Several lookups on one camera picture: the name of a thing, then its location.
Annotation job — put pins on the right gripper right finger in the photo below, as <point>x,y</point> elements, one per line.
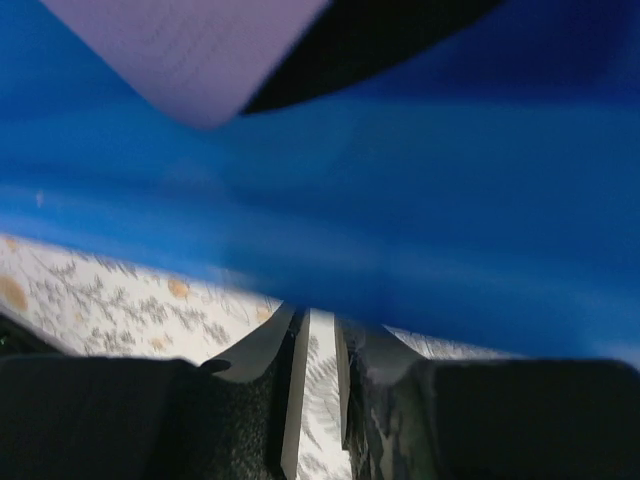
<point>408,416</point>

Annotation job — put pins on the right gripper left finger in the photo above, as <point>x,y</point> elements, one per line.
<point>235,416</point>

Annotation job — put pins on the blue plastic bin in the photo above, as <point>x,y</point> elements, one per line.
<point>486,191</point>

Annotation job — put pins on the floral table mat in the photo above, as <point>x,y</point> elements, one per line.
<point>87,307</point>

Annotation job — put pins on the purple LA baseball cap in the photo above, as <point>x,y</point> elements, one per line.
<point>197,61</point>

